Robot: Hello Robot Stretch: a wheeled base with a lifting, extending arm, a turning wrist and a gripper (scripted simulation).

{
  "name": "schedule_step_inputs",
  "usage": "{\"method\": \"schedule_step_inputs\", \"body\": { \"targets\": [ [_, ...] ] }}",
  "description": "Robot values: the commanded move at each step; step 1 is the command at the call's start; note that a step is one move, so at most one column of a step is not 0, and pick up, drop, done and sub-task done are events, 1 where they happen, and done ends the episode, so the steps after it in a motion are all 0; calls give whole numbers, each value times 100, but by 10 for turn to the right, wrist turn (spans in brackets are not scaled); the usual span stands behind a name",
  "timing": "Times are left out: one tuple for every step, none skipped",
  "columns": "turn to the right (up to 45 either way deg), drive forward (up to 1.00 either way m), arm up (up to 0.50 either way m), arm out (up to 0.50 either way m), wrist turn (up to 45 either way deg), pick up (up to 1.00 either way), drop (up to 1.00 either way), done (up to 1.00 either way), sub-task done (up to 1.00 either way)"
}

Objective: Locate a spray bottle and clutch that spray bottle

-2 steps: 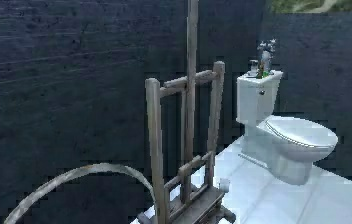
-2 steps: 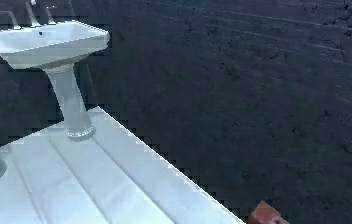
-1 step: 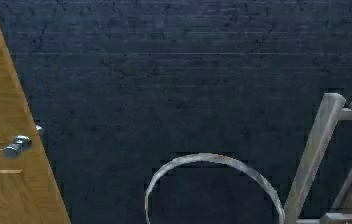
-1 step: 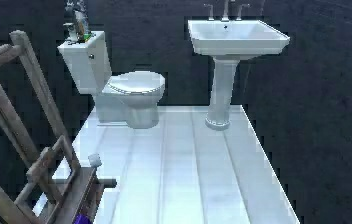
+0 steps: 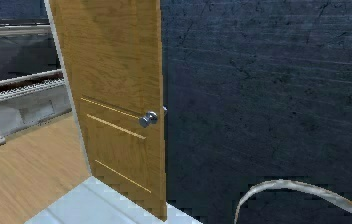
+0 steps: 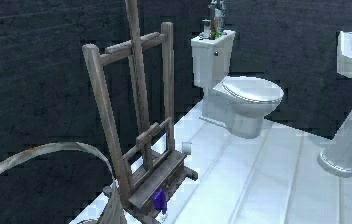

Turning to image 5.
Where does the brown wooden room door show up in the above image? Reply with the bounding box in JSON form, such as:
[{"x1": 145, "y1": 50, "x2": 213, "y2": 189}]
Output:
[{"x1": 48, "y1": 0, "x2": 169, "y2": 222}]

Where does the silver round door knob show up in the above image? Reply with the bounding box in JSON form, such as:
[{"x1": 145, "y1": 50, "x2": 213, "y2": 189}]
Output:
[{"x1": 138, "y1": 110, "x2": 159, "y2": 129}]

